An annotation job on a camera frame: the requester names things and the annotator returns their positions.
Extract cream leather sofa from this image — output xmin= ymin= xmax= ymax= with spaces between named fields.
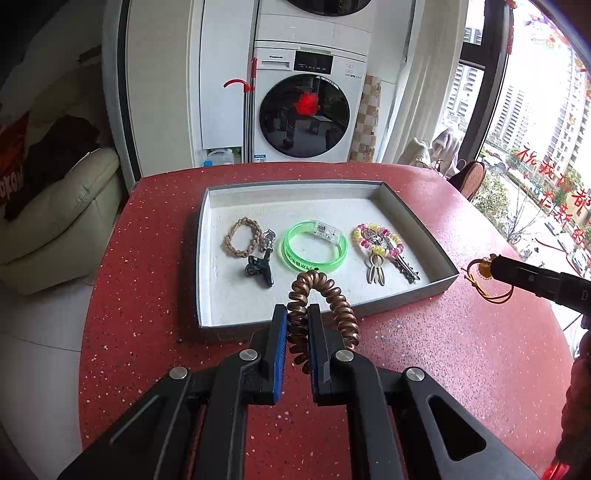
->
xmin=0 ymin=108 xmax=123 ymax=296

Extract white curtain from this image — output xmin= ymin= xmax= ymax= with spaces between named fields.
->
xmin=382 ymin=0 xmax=468 ymax=163

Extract grey jewelry tray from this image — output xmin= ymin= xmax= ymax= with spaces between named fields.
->
xmin=196 ymin=180 xmax=460 ymax=330

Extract copper coil hair tie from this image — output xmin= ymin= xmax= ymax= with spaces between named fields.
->
xmin=286 ymin=270 xmax=361 ymax=370

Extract yellow cord bracelet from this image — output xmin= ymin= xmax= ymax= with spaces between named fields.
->
xmin=462 ymin=258 xmax=515 ymax=304

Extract pastel coil hair tie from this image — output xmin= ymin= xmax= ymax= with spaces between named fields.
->
xmin=351 ymin=223 xmax=403 ymax=259

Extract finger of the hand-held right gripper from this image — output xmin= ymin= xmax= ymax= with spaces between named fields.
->
xmin=489 ymin=255 xmax=564 ymax=298

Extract red window stickers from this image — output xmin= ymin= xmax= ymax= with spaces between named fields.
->
xmin=516 ymin=147 xmax=591 ymax=241

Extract red handled mop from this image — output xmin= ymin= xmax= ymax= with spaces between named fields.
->
xmin=223 ymin=58 xmax=259 ymax=163

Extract white dryer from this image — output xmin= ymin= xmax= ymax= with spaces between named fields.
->
xmin=255 ymin=0 xmax=416 ymax=48

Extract green translucent bangle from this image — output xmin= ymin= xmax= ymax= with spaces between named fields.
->
xmin=281 ymin=220 xmax=349 ymax=278

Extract red printed cushion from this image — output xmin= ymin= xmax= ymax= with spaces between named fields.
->
xmin=0 ymin=113 xmax=31 ymax=209

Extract white washing machine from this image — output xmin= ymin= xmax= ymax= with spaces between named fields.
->
xmin=252 ymin=39 xmax=371 ymax=164

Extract beige braided bracelet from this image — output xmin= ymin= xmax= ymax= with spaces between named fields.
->
xmin=223 ymin=217 xmax=263 ymax=259

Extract silver key charm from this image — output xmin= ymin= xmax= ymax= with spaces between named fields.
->
xmin=390 ymin=247 xmax=422 ymax=283

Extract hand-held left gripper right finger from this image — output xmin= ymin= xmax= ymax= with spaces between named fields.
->
xmin=307 ymin=304 xmax=539 ymax=480

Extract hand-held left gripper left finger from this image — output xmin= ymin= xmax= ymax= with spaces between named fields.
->
xmin=58 ymin=304 xmax=288 ymax=480

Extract clear plastic jug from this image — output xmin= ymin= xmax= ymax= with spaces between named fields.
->
xmin=203 ymin=148 xmax=236 ymax=168

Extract dark clothing pile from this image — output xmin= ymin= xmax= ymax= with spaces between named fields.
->
xmin=4 ymin=115 xmax=101 ymax=217

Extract person's right forearm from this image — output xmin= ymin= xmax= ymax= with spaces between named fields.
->
xmin=556 ymin=330 xmax=591 ymax=480

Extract black hair claw clip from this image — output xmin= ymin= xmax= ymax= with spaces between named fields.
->
xmin=244 ymin=253 xmax=275 ymax=289

